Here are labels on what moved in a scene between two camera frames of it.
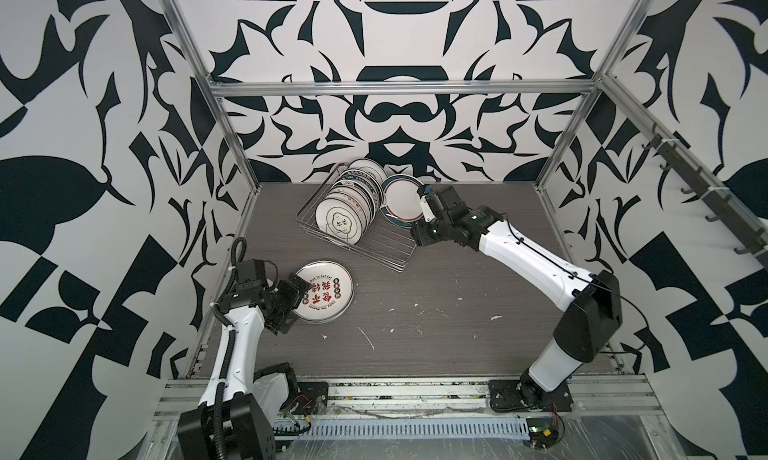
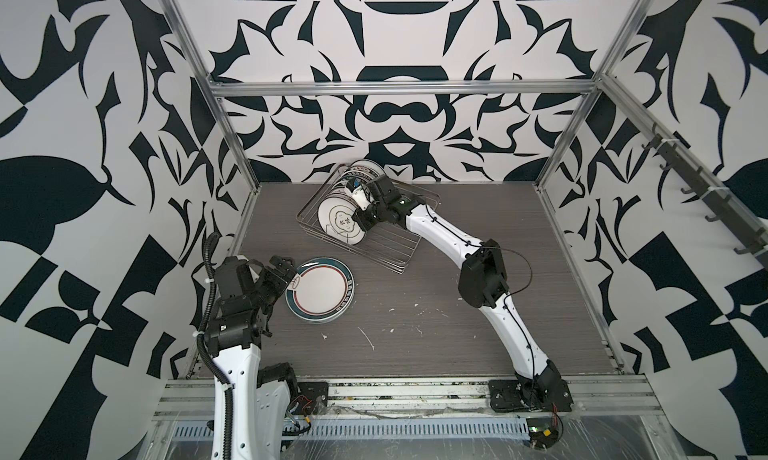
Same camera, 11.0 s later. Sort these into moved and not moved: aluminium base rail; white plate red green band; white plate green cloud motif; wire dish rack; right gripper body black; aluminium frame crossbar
Moved: wire dish rack; right gripper body black; white plate red green band
Not moved: aluminium base rail; white plate green cloud motif; aluminium frame crossbar
